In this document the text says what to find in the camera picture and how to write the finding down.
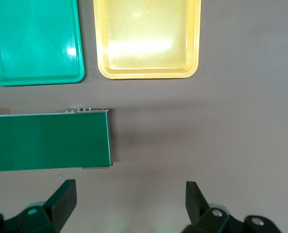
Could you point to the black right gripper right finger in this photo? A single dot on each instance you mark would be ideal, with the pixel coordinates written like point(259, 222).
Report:
point(197, 206)

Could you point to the brown tape piece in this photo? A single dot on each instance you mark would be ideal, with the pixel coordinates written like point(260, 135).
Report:
point(4, 110)

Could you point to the yellow plastic tray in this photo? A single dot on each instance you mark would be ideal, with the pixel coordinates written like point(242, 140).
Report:
point(146, 36)

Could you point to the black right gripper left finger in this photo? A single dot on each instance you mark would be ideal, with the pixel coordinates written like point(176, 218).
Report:
point(61, 201)

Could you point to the green plastic tray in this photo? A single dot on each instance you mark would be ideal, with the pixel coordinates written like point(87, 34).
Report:
point(32, 41)

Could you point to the green belt conveyor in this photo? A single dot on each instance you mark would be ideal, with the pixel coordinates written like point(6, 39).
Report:
point(49, 140)

